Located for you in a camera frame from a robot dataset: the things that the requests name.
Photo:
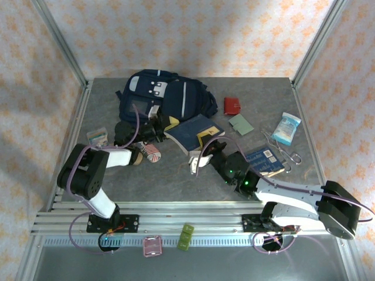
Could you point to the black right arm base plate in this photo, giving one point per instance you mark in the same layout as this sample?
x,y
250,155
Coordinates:
x,y
249,222

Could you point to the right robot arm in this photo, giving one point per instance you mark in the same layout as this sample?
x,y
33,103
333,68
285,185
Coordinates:
x,y
287,187

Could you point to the silver metal tongs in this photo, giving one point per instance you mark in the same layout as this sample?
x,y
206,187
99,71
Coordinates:
x,y
282,150

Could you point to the grey metal shelf panel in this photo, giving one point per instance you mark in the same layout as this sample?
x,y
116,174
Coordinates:
x,y
222,266

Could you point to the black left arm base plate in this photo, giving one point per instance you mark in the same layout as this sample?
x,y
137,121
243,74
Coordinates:
x,y
132,221

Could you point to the green card holder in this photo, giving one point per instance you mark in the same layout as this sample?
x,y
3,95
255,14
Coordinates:
x,y
241,124

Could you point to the silver carabiner clip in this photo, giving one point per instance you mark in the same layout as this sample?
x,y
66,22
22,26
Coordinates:
x,y
300,160

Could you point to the blue white tissue packet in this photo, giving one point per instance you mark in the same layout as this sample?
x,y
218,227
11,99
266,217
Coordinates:
x,y
286,128

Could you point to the pink square device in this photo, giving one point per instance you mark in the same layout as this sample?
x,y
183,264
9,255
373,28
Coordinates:
x,y
152,246

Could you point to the green square block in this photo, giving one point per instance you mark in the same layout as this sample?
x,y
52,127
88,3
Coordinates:
x,y
188,229
185,236
183,245

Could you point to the aluminium cross rail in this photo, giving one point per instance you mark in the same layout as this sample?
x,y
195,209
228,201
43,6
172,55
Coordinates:
x,y
187,215

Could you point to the blue printed notebook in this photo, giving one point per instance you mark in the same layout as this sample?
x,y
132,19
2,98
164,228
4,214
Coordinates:
x,y
265,162
190,133

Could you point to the aluminium frame post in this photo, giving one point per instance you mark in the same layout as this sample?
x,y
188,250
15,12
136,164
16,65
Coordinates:
x,y
317,44
63,44

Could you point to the clear box of coloured clips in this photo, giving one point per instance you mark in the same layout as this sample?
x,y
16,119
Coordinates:
x,y
96,136

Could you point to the flag pattern sock pair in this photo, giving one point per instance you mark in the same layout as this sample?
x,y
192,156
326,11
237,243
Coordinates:
x,y
150,152

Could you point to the navy blue backpack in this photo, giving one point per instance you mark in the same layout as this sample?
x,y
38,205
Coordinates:
x,y
164,93

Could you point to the aluminium side rail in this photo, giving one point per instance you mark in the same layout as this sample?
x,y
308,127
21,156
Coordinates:
x,y
298,99
77,117

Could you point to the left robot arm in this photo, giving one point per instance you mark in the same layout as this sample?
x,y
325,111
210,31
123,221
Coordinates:
x,y
101,205

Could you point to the red wallet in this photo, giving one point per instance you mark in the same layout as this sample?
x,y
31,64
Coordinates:
x,y
233,106

